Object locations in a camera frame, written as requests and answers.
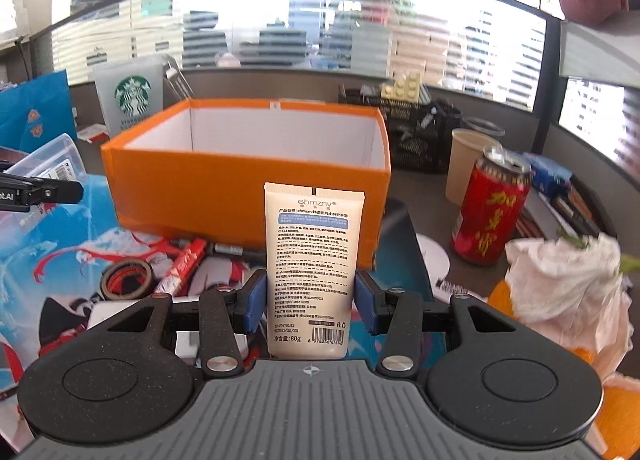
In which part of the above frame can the white round disc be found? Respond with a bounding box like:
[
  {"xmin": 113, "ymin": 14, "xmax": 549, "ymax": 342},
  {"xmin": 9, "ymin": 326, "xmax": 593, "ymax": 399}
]
[{"xmin": 415, "ymin": 233, "xmax": 452, "ymax": 286}]

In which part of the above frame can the black marker pen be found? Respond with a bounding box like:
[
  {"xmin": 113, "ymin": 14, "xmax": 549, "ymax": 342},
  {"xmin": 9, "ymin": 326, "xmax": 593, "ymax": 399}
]
[{"xmin": 207, "ymin": 241, "xmax": 268, "ymax": 266}]

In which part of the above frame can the printed desk mat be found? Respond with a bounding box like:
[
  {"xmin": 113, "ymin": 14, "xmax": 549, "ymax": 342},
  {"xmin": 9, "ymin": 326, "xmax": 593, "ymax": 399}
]
[{"xmin": 0, "ymin": 172, "xmax": 436, "ymax": 456}]

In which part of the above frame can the clear plastic container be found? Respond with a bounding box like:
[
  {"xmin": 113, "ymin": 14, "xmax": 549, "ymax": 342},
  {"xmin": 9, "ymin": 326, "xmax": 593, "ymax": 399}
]
[{"xmin": 0, "ymin": 134, "xmax": 87, "ymax": 191}]

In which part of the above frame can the blue packet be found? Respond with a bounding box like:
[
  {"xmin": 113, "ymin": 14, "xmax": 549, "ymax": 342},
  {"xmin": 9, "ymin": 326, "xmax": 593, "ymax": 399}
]
[{"xmin": 522, "ymin": 152, "xmax": 573, "ymax": 196}]

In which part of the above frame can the white crumpled tissue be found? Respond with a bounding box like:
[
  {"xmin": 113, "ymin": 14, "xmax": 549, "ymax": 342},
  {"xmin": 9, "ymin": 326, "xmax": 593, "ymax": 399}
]
[{"xmin": 505, "ymin": 234, "xmax": 631, "ymax": 371}]

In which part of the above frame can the orange cardboard box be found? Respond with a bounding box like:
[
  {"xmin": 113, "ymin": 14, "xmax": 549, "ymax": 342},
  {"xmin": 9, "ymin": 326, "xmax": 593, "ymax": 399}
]
[{"xmin": 100, "ymin": 99, "xmax": 392, "ymax": 268}]

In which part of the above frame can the brown tape roll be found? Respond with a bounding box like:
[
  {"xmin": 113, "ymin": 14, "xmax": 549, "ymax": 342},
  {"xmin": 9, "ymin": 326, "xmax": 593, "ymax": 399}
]
[{"xmin": 101, "ymin": 260, "xmax": 155, "ymax": 300}]

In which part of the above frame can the yellow building block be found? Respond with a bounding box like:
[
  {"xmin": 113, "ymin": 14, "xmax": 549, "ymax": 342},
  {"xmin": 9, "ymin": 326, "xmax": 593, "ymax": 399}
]
[{"xmin": 381, "ymin": 74, "xmax": 425, "ymax": 101}]

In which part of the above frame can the blue paper bag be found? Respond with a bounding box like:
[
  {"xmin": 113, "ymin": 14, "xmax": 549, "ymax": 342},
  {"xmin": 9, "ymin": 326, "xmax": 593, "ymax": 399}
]
[{"xmin": 0, "ymin": 70, "xmax": 78, "ymax": 153}]

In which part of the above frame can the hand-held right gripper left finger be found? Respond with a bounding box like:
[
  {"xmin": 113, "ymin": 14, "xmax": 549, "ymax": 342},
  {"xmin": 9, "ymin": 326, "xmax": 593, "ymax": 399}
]
[{"xmin": 87, "ymin": 270, "xmax": 268, "ymax": 377}]

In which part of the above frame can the cream hand cream tube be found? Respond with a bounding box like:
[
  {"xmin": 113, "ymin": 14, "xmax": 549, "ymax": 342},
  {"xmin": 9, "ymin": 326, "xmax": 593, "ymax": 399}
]
[{"xmin": 263, "ymin": 182, "xmax": 367, "ymax": 360}]

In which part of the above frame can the stack of books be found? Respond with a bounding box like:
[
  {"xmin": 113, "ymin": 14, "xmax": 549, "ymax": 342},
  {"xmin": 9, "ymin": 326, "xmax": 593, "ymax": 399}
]
[{"xmin": 515, "ymin": 175, "xmax": 616, "ymax": 251}]

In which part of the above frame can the red drink can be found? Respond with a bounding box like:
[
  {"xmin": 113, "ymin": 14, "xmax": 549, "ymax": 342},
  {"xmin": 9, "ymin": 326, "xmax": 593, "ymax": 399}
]
[{"xmin": 451, "ymin": 146, "xmax": 532, "ymax": 266}]

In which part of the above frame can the white paper strip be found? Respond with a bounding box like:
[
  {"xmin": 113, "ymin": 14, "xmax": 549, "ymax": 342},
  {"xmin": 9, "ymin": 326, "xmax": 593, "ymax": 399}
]
[{"xmin": 432, "ymin": 279, "xmax": 488, "ymax": 303}]

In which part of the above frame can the beige paper cup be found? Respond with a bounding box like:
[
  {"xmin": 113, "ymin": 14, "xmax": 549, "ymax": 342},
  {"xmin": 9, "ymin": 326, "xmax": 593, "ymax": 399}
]
[{"xmin": 445, "ymin": 129, "xmax": 506, "ymax": 206}]

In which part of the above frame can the red marker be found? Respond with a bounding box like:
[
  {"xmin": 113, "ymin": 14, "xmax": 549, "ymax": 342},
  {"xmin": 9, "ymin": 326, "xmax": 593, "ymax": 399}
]
[{"xmin": 151, "ymin": 238, "xmax": 208, "ymax": 297}]

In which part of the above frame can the translucent green logo cup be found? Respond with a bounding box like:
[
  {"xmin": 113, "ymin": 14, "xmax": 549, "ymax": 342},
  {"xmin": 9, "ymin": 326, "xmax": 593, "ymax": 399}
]
[{"xmin": 92, "ymin": 60, "xmax": 166, "ymax": 137}]

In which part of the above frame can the orange fruit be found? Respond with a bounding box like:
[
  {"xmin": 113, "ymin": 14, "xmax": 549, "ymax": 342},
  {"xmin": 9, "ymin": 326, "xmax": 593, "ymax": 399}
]
[{"xmin": 487, "ymin": 279, "xmax": 640, "ymax": 458}]

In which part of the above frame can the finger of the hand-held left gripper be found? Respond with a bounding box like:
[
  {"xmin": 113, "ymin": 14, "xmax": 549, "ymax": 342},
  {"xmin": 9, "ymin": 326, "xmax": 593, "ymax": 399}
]
[{"xmin": 20, "ymin": 176, "xmax": 84, "ymax": 206}]

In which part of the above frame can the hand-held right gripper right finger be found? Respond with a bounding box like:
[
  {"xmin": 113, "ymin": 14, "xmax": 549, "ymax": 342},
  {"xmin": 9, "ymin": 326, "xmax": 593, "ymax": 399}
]
[{"xmin": 354, "ymin": 270, "xmax": 526, "ymax": 377}]

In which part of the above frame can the black mesh organizer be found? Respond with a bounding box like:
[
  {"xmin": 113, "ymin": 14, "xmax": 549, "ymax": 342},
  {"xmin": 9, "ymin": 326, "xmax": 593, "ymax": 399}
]
[{"xmin": 338, "ymin": 84, "xmax": 463, "ymax": 173}]

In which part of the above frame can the red white packet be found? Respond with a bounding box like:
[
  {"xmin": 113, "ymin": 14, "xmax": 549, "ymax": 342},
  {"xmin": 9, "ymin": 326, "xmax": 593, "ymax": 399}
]
[{"xmin": 77, "ymin": 124, "xmax": 108, "ymax": 143}]

